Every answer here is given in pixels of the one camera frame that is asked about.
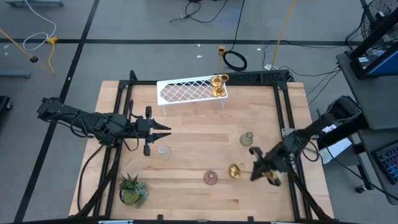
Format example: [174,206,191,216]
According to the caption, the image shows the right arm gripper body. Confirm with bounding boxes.
[249,147,292,187]

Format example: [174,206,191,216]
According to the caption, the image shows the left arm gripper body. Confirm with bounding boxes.
[135,106,155,157]

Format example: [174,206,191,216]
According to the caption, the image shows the clear glass vase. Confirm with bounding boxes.
[157,144,172,161]

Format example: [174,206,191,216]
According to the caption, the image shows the tall brass candlestick holder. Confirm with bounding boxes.
[229,164,280,187]
[210,45,227,88]

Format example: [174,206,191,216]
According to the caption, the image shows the smoky green glass vase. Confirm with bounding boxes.
[239,131,255,147]

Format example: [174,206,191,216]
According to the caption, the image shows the potted green succulent plant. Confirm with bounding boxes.
[119,173,149,208]

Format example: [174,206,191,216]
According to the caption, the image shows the white paper sheet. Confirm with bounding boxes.
[320,124,353,165]

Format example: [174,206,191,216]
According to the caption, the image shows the black ventilated control box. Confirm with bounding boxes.
[228,70,292,84]

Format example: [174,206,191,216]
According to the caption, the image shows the dark grey desk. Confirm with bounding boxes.
[354,127,398,205]

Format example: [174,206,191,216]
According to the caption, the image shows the grey side cart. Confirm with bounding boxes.
[336,51,398,131]

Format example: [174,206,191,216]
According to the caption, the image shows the black backlit keyboard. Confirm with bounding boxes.
[372,141,398,184]

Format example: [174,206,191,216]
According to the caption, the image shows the black equipment stand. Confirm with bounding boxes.
[348,12,398,80]

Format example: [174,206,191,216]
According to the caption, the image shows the grey metal floor bar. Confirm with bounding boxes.
[0,70,32,79]
[5,0,65,8]

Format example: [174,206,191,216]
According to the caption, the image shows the black floor object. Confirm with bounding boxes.
[0,95,13,113]

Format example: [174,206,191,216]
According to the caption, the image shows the blue box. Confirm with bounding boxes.
[368,49,398,77]

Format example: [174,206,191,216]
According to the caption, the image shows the white wire lattice shelf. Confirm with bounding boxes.
[156,75,229,116]

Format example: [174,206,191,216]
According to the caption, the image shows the black aluminium table frame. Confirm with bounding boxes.
[74,70,334,223]

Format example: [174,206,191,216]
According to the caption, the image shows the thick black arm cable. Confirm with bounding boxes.
[76,142,105,215]

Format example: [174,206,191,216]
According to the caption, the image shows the coiled black floor cable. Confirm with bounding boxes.
[222,0,248,72]

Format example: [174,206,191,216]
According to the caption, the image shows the thin black floor cable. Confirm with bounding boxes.
[169,0,228,24]

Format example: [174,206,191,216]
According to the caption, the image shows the long black floor cable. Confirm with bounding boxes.
[262,39,361,78]

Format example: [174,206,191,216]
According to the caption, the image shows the yellow plug with cord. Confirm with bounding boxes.
[46,36,59,71]

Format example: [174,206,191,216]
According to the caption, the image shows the yellow cord with black plug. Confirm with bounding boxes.
[0,29,56,75]

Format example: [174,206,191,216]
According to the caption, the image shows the long yellow hanging cable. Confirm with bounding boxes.
[271,0,296,70]

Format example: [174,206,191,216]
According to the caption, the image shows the white floor cable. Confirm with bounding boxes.
[22,0,57,52]

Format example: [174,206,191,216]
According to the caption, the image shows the black wire fan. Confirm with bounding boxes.
[360,0,398,43]

